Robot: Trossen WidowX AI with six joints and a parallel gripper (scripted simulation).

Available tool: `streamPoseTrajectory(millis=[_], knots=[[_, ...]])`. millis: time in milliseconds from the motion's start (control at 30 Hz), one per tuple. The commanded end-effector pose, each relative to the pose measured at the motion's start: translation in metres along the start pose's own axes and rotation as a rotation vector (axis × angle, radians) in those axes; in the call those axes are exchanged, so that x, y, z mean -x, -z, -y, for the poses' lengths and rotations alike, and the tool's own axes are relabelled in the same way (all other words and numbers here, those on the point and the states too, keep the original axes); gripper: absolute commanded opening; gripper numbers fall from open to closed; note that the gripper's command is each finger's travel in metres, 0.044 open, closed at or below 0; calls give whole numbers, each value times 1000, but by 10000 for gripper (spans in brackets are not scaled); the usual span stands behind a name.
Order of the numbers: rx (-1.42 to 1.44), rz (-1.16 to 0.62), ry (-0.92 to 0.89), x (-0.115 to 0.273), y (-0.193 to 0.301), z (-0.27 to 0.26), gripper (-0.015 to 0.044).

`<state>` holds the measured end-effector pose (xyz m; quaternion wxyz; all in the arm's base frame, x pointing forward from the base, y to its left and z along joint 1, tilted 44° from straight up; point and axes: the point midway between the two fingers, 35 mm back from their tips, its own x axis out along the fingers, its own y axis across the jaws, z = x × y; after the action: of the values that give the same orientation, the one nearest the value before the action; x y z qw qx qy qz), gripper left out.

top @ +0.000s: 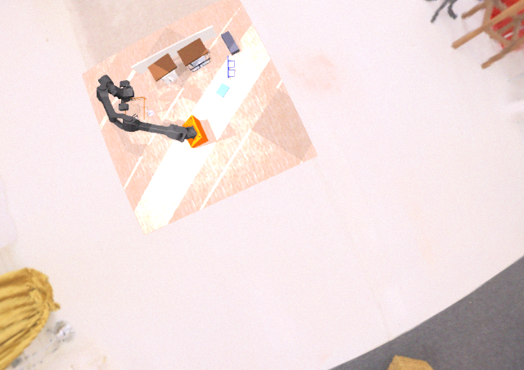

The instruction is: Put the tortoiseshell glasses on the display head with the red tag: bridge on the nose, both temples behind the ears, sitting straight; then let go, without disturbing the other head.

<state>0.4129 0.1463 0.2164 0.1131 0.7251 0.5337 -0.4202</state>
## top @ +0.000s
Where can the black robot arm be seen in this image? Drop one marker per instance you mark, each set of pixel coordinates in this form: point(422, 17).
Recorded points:
point(131, 124)

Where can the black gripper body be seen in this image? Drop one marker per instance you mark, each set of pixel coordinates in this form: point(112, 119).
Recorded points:
point(123, 106)

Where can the dark-framed glasses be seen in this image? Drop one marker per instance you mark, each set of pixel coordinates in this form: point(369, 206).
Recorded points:
point(198, 67)

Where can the grey flat rectangular panel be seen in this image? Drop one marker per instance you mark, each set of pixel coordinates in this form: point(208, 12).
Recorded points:
point(204, 35)

